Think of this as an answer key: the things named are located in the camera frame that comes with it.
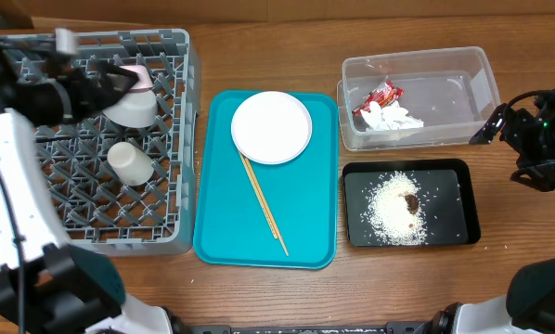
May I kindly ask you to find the white napkin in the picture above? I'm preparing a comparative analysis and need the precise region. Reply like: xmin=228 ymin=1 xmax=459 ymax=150
xmin=360 ymin=101 xmax=424 ymax=131

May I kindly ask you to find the large white round plate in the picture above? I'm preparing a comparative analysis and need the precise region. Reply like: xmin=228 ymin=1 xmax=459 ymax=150
xmin=231 ymin=91 xmax=313 ymax=165

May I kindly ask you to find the red snack wrapper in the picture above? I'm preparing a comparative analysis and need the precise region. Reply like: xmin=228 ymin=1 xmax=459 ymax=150
xmin=352 ymin=79 xmax=404 ymax=116

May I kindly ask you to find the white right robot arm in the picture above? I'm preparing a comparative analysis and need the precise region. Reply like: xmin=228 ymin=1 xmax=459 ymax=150
xmin=415 ymin=88 xmax=555 ymax=333

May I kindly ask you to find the small pink-white bowl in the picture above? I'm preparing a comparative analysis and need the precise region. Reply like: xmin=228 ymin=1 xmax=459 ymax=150
xmin=122 ymin=65 xmax=153 ymax=92

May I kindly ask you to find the white plastic cup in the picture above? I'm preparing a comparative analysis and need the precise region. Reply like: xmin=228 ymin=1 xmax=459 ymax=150
xmin=107 ymin=142 xmax=154 ymax=186

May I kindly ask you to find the black waste tray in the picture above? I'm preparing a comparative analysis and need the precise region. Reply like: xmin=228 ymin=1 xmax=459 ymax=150
xmin=342 ymin=159 xmax=481 ymax=248

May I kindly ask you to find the brown food scrap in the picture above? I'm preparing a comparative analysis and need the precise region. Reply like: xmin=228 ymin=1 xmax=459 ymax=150
xmin=404 ymin=194 xmax=419 ymax=215

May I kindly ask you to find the grey dishwasher rack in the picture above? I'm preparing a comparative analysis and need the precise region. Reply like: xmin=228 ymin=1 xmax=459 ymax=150
xmin=0 ymin=28 xmax=202 ymax=260

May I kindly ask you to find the teal plastic tray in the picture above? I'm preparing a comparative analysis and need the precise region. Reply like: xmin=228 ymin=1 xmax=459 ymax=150
xmin=193 ymin=90 xmax=339 ymax=269

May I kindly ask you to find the clear plastic waste bin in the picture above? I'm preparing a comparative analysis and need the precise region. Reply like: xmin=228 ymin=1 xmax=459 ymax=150
xmin=337 ymin=46 xmax=500 ymax=151

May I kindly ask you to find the pile of white rice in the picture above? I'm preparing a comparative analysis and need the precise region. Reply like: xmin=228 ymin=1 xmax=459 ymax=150
xmin=359 ymin=170 xmax=432 ymax=247

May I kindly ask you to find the wooden chopstick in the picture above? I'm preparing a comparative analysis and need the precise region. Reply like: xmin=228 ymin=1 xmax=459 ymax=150
xmin=239 ymin=152 xmax=278 ymax=239
xmin=239 ymin=152 xmax=290 ymax=256

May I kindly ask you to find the grey-green bowl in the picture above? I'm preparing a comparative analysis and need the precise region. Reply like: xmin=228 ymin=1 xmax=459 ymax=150
xmin=103 ymin=91 xmax=158 ymax=128

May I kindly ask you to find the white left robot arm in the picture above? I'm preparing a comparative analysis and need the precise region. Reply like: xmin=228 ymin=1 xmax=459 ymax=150
xmin=0 ymin=29 xmax=183 ymax=333

